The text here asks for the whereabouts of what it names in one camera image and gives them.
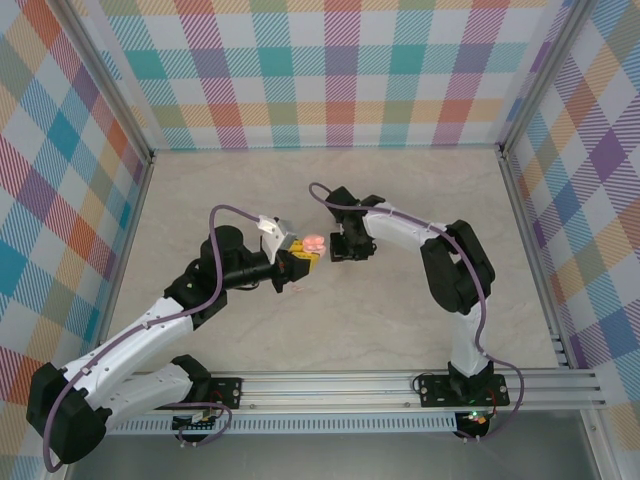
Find grey metal shelf panel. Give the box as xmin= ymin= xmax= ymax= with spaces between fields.
xmin=64 ymin=429 xmax=614 ymax=480

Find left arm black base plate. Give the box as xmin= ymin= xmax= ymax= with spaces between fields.
xmin=169 ymin=377 xmax=244 ymax=411

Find aluminium side rail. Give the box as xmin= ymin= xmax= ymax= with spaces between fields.
xmin=498 ymin=148 xmax=572 ymax=370
xmin=92 ymin=152 xmax=156 ymax=351

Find pink earbud charging case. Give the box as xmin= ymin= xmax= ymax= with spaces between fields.
xmin=301 ymin=233 xmax=328 ymax=257

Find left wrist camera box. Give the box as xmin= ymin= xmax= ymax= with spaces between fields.
xmin=257 ymin=215 xmax=297 ymax=266

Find slotted grey cable duct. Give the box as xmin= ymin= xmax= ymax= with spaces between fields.
xmin=102 ymin=410 xmax=459 ymax=435

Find aluminium mounting rail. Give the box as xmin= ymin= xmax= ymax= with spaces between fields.
xmin=99 ymin=368 xmax=607 ymax=415

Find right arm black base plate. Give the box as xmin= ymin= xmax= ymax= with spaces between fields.
xmin=417 ymin=373 xmax=511 ymax=409

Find aluminium corner frame post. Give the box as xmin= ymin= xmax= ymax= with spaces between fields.
xmin=58 ymin=0 xmax=155 ymax=164
xmin=497 ymin=0 xmax=594 ymax=159

